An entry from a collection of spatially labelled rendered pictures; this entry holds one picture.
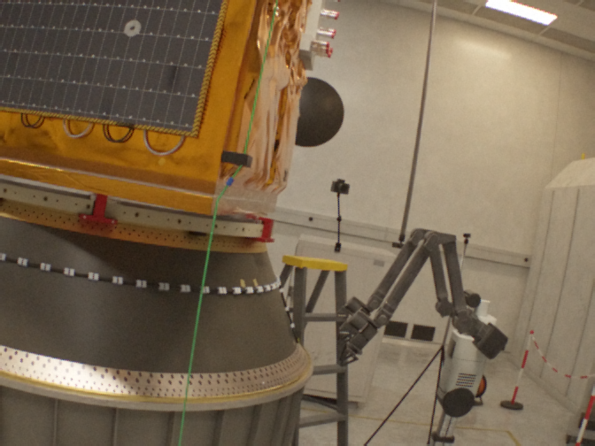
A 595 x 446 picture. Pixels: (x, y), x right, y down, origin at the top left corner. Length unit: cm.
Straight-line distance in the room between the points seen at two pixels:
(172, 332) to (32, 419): 57
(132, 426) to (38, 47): 118
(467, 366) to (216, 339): 125
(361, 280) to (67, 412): 439
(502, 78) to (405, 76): 167
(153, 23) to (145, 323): 90
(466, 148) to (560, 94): 211
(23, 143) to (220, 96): 62
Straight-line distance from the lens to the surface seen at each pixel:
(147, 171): 180
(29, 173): 194
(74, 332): 197
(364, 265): 599
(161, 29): 181
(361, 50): 1027
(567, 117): 1095
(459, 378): 298
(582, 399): 764
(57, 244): 205
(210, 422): 215
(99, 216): 203
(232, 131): 179
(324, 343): 608
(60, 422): 198
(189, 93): 175
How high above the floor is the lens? 181
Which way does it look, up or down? 2 degrees down
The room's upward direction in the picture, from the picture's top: 11 degrees clockwise
